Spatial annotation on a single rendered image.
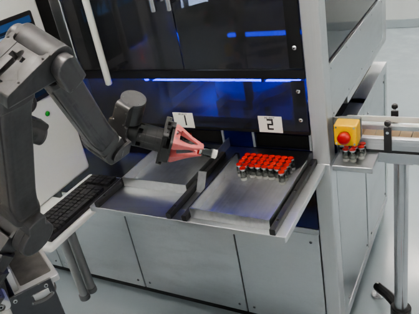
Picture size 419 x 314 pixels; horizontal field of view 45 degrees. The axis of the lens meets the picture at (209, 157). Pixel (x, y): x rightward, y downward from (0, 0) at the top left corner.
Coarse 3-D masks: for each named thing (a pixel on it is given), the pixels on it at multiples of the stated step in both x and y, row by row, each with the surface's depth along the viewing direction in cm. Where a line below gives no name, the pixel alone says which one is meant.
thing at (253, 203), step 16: (224, 176) 171; (208, 192) 162; (224, 192) 164; (240, 192) 162; (256, 192) 160; (272, 192) 159; (288, 192) 152; (192, 208) 153; (208, 208) 157; (224, 208) 155; (240, 208) 154; (256, 208) 152; (272, 208) 151; (240, 224) 146; (256, 224) 144
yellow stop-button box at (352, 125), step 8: (344, 120) 161; (352, 120) 160; (360, 120) 161; (336, 128) 159; (344, 128) 158; (352, 128) 157; (360, 128) 162; (336, 136) 161; (352, 136) 158; (360, 136) 163; (336, 144) 162; (352, 144) 159
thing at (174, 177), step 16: (208, 144) 197; (224, 144) 188; (144, 160) 188; (192, 160) 187; (208, 160) 178; (128, 176) 180; (144, 176) 182; (160, 176) 180; (176, 176) 178; (192, 176) 170; (176, 192) 169
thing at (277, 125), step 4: (260, 116) 170; (264, 116) 170; (260, 120) 171; (264, 120) 170; (272, 120) 169; (276, 120) 168; (280, 120) 168; (260, 124) 172; (264, 124) 171; (276, 124) 169; (280, 124) 168; (260, 128) 173; (264, 128) 172; (276, 128) 170; (280, 128) 169; (272, 132) 171; (276, 132) 171; (280, 132) 170
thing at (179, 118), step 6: (174, 114) 187; (180, 114) 186; (186, 114) 184; (192, 114) 183; (174, 120) 188; (180, 120) 187; (186, 120) 186; (192, 120) 184; (186, 126) 187; (192, 126) 186
